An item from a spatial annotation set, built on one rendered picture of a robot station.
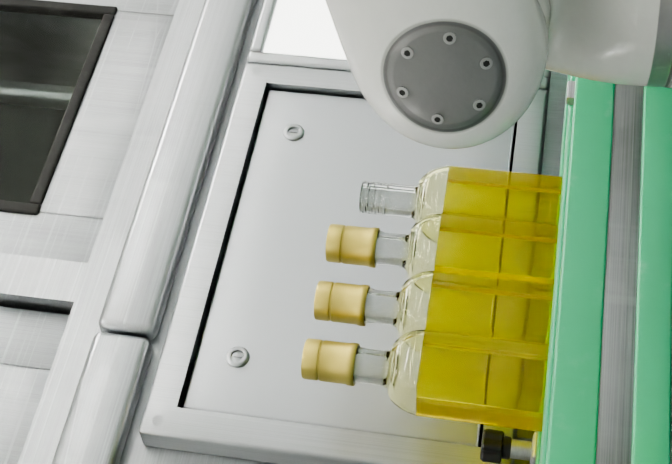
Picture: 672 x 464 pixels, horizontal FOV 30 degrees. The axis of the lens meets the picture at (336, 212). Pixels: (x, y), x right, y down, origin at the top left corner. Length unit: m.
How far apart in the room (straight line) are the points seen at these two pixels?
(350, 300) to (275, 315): 0.18
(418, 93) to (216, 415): 0.62
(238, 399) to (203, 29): 0.49
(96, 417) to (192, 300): 0.15
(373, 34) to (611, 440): 0.38
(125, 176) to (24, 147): 0.14
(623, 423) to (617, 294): 0.10
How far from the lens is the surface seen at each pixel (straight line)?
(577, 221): 0.96
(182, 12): 1.54
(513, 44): 0.59
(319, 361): 1.03
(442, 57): 0.58
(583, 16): 0.67
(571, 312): 0.91
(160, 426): 1.17
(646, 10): 0.65
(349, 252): 1.09
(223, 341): 1.21
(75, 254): 1.35
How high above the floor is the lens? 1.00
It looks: 8 degrees up
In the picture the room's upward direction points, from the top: 84 degrees counter-clockwise
